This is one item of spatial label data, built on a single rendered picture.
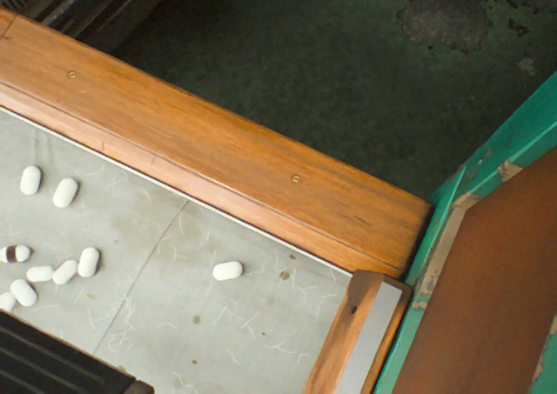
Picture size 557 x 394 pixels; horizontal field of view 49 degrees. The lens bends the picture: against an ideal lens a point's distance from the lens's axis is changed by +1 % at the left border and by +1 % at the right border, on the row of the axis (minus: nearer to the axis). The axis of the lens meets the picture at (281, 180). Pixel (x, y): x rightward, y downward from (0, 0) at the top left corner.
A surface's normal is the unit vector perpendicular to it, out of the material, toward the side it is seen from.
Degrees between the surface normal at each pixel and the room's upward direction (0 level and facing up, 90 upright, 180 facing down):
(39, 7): 0
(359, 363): 0
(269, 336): 0
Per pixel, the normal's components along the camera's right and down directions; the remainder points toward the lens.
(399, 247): 0.00, -0.25
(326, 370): -0.83, -0.49
